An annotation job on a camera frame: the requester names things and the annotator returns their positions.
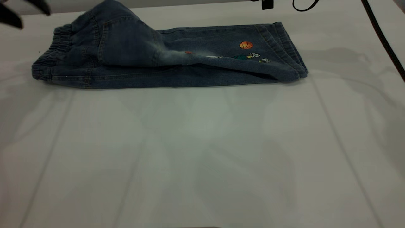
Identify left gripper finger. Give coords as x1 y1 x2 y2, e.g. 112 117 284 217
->
25 0 51 16
0 4 23 29

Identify blue denim children's pants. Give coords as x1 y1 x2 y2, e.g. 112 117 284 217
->
32 0 309 89

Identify thin black looped cable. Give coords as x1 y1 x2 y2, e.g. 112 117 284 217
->
292 0 319 12

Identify thick black braided cable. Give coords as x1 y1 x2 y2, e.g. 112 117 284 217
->
362 0 405 81

